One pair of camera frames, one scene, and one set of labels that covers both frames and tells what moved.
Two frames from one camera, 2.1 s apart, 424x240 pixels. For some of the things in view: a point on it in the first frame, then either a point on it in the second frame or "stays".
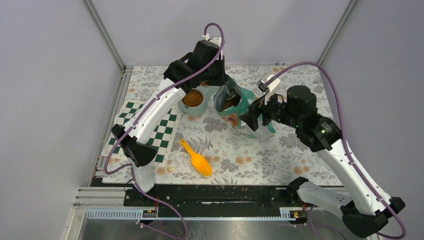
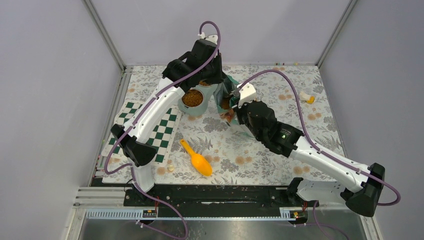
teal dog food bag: x=231 y=101 stays
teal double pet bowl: x=196 y=101 stays
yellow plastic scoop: x=199 y=161 stays
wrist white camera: x=273 y=88 → x=247 y=93
